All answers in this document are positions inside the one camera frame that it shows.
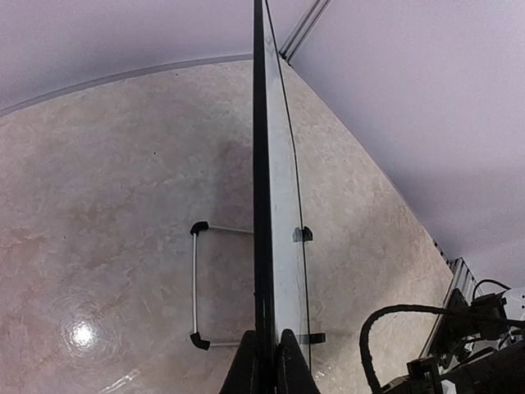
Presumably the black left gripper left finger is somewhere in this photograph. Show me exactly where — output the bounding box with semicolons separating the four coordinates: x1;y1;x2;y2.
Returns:
221;330;258;394

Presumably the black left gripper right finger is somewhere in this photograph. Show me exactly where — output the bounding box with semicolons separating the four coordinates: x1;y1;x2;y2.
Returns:
276;328;318;394

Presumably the white whiteboard black frame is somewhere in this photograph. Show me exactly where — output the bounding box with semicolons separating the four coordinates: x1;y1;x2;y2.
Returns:
252;0;313;370

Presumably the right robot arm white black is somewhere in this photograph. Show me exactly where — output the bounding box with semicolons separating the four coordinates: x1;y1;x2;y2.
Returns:
407;316;524;393

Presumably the metal whiteboard stand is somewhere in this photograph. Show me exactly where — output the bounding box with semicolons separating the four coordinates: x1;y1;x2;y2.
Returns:
189;221;326;350

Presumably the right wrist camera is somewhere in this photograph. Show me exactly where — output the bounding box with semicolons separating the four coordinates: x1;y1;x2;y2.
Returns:
358;286;524;393

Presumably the right aluminium frame post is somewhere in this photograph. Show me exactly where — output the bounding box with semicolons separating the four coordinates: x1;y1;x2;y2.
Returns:
279;0;331;64

